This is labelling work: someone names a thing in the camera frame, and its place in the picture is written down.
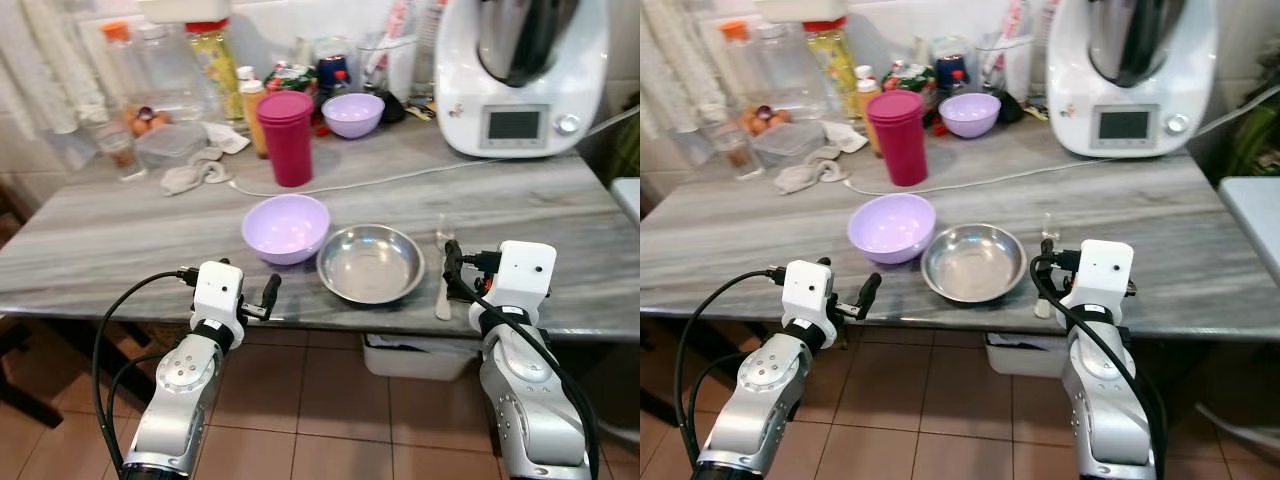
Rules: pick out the white kitchen cooking machine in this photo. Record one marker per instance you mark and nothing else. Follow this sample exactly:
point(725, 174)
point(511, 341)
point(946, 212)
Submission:
point(470, 90)
point(1080, 90)

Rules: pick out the white floor pipe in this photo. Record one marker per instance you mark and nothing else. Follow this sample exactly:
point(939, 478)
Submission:
point(1240, 426)
point(622, 434)

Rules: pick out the beige patterned hanging towel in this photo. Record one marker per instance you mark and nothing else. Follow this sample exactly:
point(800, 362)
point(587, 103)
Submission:
point(700, 50)
point(75, 50)

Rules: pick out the white plastic box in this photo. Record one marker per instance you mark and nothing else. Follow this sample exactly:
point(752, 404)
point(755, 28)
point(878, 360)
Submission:
point(800, 10)
point(185, 10)

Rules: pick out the large lilac plastic bowl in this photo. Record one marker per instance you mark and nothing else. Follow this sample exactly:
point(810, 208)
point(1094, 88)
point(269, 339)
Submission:
point(892, 227)
point(285, 228)

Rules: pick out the small lilac plastic bowl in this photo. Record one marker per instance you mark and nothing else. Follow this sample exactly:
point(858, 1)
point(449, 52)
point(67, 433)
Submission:
point(969, 115)
point(353, 115)

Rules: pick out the large clear plastic bottle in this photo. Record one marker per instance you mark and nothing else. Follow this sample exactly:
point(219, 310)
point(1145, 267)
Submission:
point(170, 70)
point(787, 70)

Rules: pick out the magenta plastic cup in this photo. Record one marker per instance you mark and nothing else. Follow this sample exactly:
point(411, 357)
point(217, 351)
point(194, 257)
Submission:
point(898, 140)
point(286, 140)

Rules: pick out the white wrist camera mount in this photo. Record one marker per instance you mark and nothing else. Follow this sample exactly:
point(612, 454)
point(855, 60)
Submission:
point(218, 295)
point(1105, 270)
point(808, 292)
point(525, 272)

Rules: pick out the shallow stainless steel bowl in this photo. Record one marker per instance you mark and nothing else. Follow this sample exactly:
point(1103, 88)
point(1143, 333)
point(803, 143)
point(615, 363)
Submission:
point(974, 263)
point(370, 265)

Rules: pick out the clear plastic food container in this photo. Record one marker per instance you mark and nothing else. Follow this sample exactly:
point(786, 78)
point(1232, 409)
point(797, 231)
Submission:
point(785, 146)
point(170, 147)

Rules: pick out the green red snack packet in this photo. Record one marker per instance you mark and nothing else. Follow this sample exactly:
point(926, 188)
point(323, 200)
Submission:
point(290, 78)
point(910, 78)

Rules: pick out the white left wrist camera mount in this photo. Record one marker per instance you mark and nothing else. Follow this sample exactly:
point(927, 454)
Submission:
point(808, 292)
point(218, 295)

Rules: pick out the small orange sauce bottle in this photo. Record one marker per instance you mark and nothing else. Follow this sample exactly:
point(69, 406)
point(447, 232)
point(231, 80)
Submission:
point(250, 115)
point(866, 115)

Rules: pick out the crumpled grey cloth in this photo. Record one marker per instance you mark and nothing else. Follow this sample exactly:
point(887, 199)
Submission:
point(190, 175)
point(803, 175)

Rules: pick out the clear jar with dark contents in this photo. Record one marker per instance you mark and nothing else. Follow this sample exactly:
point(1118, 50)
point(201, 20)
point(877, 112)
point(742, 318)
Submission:
point(945, 68)
point(330, 70)

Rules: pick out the white hanging towel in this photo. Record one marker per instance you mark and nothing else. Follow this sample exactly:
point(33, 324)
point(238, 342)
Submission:
point(660, 70)
point(25, 70)

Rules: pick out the white paper napkin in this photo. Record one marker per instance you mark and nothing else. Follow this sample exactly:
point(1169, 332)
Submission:
point(845, 138)
point(228, 138)

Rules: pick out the tiny red capped bottle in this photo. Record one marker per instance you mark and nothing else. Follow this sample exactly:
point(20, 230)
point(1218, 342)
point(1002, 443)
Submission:
point(343, 82)
point(960, 82)

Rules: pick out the orange capped clear bottle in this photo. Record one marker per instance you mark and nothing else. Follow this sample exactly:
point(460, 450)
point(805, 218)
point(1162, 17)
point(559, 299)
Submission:
point(737, 60)
point(118, 60)

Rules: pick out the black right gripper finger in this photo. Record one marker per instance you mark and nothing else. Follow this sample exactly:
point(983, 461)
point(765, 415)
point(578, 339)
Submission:
point(453, 262)
point(1048, 250)

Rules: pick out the red capped oil bottle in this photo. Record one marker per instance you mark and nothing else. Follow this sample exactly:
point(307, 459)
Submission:
point(832, 70)
point(215, 70)

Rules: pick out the white plastic bin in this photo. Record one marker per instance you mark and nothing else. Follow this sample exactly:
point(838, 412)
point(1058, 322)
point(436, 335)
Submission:
point(1025, 355)
point(415, 358)

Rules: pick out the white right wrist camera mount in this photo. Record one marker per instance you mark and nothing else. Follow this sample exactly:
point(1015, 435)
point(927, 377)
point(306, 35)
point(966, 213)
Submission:
point(525, 272)
point(1105, 270)

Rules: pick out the small black object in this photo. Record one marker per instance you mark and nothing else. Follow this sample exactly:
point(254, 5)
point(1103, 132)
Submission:
point(1008, 106)
point(390, 106)

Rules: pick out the clear plastic pitcher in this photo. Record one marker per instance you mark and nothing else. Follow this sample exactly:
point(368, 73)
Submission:
point(1012, 72)
point(395, 72)

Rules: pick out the clear drinking glass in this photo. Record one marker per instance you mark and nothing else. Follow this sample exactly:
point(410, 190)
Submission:
point(735, 150)
point(120, 150)

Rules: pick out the white side table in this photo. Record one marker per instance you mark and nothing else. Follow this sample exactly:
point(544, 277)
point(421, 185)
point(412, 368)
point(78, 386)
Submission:
point(628, 198)
point(1255, 220)

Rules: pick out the red white packet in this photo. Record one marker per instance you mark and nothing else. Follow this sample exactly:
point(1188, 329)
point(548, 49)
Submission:
point(1020, 25)
point(403, 25)

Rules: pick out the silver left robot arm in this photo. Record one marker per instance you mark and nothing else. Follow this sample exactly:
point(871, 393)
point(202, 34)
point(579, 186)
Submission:
point(770, 400)
point(185, 400)

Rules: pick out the steel fork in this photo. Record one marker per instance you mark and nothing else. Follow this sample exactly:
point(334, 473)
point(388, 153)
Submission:
point(444, 305)
point(1043, 310)

